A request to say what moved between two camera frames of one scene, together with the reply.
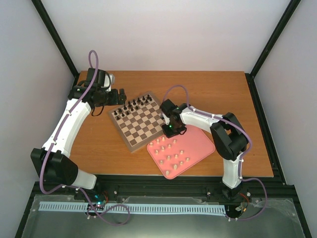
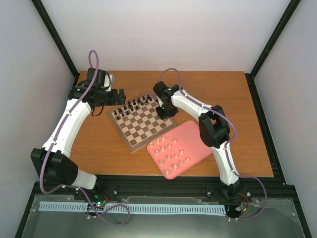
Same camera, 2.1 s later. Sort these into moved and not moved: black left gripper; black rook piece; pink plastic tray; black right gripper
Moved: black right gripper
Not moved: black left gripper; black rook piece; pink plastic tray
